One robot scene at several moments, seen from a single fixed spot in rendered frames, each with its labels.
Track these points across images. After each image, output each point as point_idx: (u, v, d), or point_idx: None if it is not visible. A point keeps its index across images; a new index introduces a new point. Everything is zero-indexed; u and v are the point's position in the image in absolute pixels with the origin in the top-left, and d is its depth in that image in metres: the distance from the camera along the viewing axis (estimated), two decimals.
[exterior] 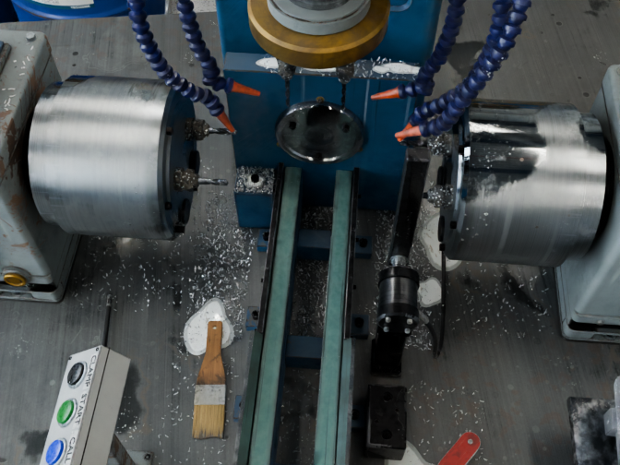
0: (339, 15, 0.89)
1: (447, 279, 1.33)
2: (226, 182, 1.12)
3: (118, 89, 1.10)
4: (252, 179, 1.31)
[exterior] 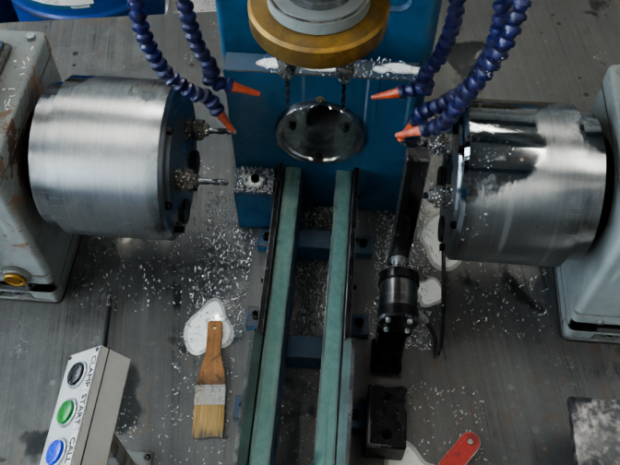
0: (339, 15, 0.89)
1: (447, 279, 1.33)
2: (226, 182, 1.12)
3: (118, 89, 1.10)
4: (252, 179, 1.31)
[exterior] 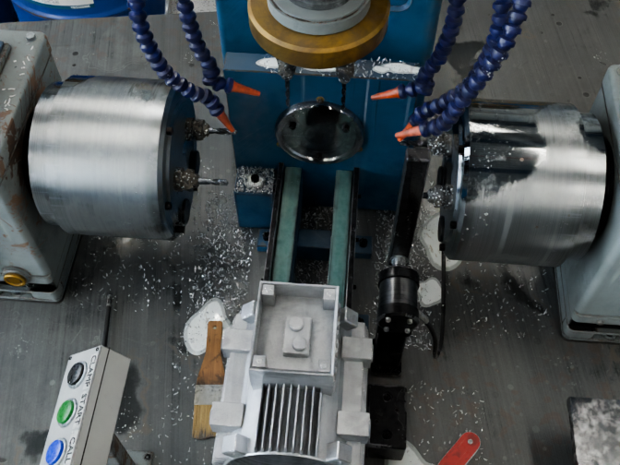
0: (339, 15, 0.89)
1: (447, 279, 1.33)
2: (226, 182, 1.12)
3: (118, 89, 1.10)
4: (252, 179, 1.31)
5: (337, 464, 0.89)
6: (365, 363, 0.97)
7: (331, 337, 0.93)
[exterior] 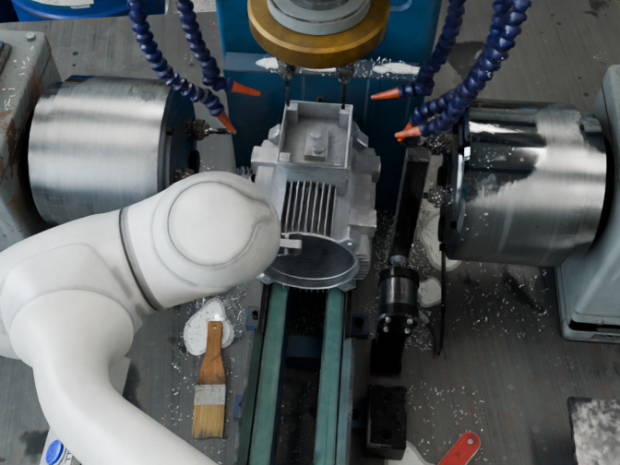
0: (339, 15, 0.89)
1: (447, 279, 1.33)
2: None
3: (118, 89, 1.10)
4: (252, 179, 1.31)
5: (348, 246, 1.05)
6: (374, 176, 1.13)
7: (345, 147, 1.09)
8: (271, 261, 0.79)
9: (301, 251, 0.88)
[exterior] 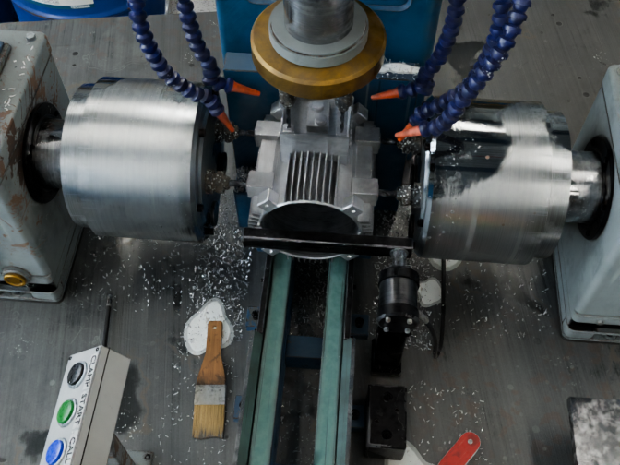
0: (337, 49, 0.94)
1: (447, 279, 1.33)
2: None
3: (149, 90, 1.09)
4: None
5: (351, 214, 1.08)
6: (375, 148, 1.16)
7: (346, 118, 1.12)
8: None
9: None
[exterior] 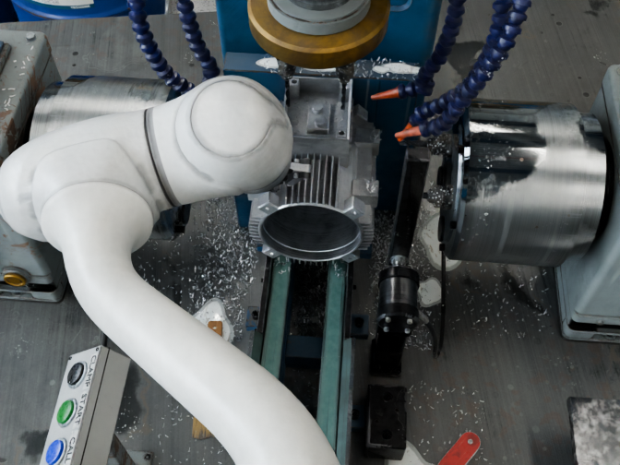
0: (339, 15, 0.89)
1: (447, 279, 1.33)
2: None
3: (118, 89, 1.10)
4: None
5: (352, 216, 1.08)
6: (375, 149, 1.16)
7: (346, 120, 1.12)
8: (283, 176, 0.84)
9: (310, 175, 0.93)
